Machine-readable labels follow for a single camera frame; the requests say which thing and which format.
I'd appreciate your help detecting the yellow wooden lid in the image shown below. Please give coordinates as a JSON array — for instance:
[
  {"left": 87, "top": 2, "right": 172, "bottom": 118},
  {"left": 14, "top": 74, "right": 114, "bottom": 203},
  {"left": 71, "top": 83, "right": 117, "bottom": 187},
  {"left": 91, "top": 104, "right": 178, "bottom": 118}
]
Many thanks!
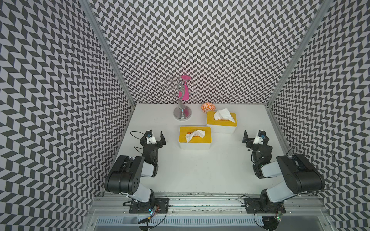
[
  {"left": 206, "top": 111, "right": 238, "bottom": 127},
  {"left": 178, "top": 126, "right": 212, "bottom": 144}
]

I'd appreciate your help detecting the white plastic box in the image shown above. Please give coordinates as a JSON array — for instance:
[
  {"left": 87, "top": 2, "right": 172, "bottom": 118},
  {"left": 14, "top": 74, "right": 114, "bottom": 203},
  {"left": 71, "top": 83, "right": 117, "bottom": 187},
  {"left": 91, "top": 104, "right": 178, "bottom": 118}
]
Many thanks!
[
  {"left": 179, "top": 142, "right": 212, "bottom": 150},
  {"left": 207, "top": 124, "right": 237, "bottom": 134}
]

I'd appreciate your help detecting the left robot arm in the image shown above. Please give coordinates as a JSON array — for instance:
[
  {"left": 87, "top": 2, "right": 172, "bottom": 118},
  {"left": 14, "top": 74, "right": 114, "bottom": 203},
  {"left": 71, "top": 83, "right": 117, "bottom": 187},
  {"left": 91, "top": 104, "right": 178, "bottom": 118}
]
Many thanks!
[{"left": 104, "top": 130, "right": 169, "bottom": 216}]

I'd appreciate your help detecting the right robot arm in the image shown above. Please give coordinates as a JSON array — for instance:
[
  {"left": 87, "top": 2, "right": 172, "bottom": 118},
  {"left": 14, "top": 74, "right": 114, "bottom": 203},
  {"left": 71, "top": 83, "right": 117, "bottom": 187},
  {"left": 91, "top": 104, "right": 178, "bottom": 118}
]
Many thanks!
[{"left": 242, "top": 130, "right": 326, "bottom": 214}]

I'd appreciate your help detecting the orange patterned ceramic bowl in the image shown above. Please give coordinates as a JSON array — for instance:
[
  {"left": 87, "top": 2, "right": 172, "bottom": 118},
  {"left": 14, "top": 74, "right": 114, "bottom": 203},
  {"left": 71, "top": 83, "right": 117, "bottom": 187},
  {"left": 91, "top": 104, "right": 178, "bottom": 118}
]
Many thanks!
[{"left": 201, "top": 103, "right": 216, "bottom": 113}]

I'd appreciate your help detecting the chrome jewelry stand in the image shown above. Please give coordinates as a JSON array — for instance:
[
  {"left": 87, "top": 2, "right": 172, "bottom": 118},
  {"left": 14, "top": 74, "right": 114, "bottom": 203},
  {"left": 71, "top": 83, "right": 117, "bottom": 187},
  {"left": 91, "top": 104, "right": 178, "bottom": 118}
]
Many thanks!
[{"left": 163, "top": 75, "right": 192, "bottom": 121}]

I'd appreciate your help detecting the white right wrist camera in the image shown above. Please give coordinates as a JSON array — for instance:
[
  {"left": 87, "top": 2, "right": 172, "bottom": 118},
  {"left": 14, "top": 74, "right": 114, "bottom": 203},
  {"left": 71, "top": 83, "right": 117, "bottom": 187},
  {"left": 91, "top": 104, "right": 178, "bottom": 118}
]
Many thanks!
[{"left": 253, "top": 130, "right": 266, "bottom": 145}]

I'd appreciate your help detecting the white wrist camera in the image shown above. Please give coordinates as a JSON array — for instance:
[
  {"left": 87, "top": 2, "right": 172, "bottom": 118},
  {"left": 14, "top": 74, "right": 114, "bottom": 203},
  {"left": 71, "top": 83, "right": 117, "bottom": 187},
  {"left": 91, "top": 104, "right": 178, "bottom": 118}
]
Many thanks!
[
  {"left": 144, "top": 130, "right": 157, "bottom": 144},
  {"left": 253, "top": 130, "right": 266, "bottom": 145}
]

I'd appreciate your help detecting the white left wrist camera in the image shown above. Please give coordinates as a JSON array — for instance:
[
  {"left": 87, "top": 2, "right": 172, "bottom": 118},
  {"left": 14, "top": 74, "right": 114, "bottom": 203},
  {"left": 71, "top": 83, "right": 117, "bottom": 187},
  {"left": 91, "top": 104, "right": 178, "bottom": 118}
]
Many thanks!
[{"left": 144, "top": 130, "right": 157, "bottom": 144}]

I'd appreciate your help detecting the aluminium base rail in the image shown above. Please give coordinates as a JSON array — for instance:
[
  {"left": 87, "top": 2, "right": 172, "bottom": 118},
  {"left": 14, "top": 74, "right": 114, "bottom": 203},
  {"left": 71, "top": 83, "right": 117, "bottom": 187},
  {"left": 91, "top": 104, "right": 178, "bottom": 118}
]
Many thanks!
[{"left": 81, "top": 193, "right": 336, "bottom": 231}]

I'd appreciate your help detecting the aluminium corner post left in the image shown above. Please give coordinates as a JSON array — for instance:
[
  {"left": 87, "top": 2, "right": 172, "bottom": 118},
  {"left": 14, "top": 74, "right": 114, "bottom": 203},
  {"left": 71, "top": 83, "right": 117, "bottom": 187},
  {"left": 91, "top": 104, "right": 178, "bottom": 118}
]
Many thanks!
[{"left": 79, "top": 0, "right": 136, "bottom": 108}]

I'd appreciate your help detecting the aluminium corner post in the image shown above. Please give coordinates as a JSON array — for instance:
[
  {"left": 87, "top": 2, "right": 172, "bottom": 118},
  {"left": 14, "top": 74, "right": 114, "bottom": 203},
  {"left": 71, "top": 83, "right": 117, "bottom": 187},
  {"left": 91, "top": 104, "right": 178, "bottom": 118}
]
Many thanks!
[
  {"left": 79, "top": 0, "right": 136, "bottom": 108},
  {"left": 267, "top": 0, "right": 333, "bottom": 108}
]

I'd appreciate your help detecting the aluminium corner post right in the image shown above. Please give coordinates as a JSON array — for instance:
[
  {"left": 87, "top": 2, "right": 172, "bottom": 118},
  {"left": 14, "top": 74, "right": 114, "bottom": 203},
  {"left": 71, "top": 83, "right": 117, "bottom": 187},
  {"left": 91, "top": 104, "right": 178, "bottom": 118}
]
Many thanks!
[{"left": 267, "top": 0, "right": 333, "bottom": 108}]

